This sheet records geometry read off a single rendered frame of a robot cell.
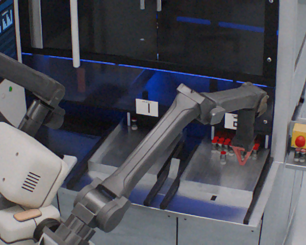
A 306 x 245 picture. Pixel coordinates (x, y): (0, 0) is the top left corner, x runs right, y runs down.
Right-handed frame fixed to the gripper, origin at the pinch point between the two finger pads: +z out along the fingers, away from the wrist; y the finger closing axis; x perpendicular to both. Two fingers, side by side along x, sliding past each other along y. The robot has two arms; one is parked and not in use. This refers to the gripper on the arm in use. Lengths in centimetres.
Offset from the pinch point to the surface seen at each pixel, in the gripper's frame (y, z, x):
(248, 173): 13.9, 10.6, 0.3
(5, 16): 0, -41, 90
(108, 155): 8, 11, 52
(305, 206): 131, 86, -14
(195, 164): 13.4, 10.5, 20.1
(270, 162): 20.6, 8.0, -6.3
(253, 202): -5.6, 11.1, -6.6
